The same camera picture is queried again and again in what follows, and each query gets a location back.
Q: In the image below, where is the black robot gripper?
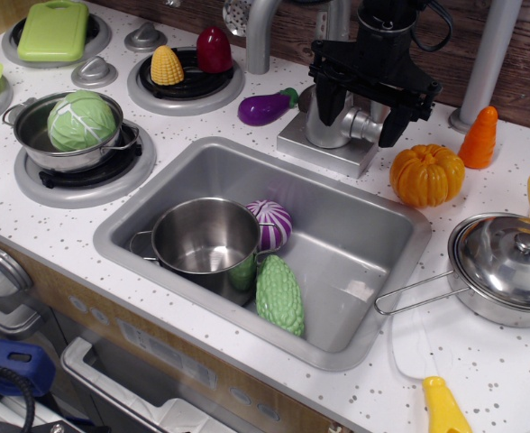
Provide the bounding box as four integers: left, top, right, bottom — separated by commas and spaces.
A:
310, 15, 442, 148

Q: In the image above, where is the silver faucet lever handle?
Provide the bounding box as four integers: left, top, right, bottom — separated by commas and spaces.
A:
340, 106, 383, 143

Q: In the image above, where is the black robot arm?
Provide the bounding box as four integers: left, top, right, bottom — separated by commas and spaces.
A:
309, 1, 447, 148

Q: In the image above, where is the silver faucet base and spout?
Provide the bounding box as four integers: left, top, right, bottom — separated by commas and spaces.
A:
246, 1, 389, 179

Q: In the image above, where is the orange toy pumpkin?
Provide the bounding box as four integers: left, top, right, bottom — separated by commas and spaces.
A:
389, 144, 465, 208

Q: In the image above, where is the purple toy eggplant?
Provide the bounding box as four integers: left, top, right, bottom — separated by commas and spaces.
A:
237, 88, 299, 126

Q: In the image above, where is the orange toy carrot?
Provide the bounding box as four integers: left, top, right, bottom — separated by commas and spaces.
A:
458, 106, 498, 170

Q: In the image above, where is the purple striped toy onion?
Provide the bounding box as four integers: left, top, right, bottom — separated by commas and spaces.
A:
246, 199, 293, 251

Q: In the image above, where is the silver toy sink basin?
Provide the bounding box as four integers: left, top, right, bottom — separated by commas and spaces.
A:
92, 136, 434, 373

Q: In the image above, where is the silver support pole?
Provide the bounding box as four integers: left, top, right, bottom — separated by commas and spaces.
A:
449, 0, 523, 134

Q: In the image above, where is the dark red toy pepper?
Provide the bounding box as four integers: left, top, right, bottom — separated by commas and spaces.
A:
196, 26, 233, 74

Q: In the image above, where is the silver slotted spoon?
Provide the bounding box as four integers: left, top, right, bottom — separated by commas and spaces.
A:
222, 0, 252, 38

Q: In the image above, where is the back right stove burner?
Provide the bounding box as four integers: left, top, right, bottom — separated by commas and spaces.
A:
127, 47, 244, 116

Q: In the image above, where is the yellow toy corn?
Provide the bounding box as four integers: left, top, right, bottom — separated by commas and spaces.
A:
150, 45, 185, 86

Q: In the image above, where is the green toy bitter gourd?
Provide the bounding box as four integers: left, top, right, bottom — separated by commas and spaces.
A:
256, 255, 305, 336

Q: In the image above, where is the steel pot in sink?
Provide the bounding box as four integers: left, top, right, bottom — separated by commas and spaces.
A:
129, 198, 279, 306

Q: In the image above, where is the steel pan with lid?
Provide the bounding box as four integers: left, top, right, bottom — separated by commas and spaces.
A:
373, 212, 530, 328

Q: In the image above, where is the silver stove knob upper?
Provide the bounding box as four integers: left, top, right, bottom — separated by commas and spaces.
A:
124, 23, 168, 52

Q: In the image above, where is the silver stove knob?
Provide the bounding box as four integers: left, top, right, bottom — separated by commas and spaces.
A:
124, 23, 168, 52
71, 56, 118, 89

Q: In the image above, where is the front toy stove burner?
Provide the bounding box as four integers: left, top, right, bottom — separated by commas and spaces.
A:
14, 121, 156, 209

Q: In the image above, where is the silver stove knob lower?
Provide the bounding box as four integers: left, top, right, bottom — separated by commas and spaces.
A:
71, 56, 118, 89

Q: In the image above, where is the back left stove burner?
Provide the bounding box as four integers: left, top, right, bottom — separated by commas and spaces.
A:
2, 14, 112, 69

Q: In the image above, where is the green toy cabbage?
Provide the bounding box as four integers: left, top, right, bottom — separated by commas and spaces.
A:
47, 90, 117, 152

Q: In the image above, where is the green toy cutting board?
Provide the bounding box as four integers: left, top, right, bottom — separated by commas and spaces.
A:
17, 1, 89, 62

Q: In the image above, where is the steel pot on burner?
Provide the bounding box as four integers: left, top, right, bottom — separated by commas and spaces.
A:
2, 91, 126, 172

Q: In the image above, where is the grey toy oven dial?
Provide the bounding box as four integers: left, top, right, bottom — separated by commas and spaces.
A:
0, 249, 32, 298

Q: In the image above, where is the blue clamp tool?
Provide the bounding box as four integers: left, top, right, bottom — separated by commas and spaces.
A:
0, 339, 56, 403

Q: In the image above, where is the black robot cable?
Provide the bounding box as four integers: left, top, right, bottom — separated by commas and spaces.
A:
409, 0, 454, 53

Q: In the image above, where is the silver oven door handle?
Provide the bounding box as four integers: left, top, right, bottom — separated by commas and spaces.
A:
60, 337, 231, 432

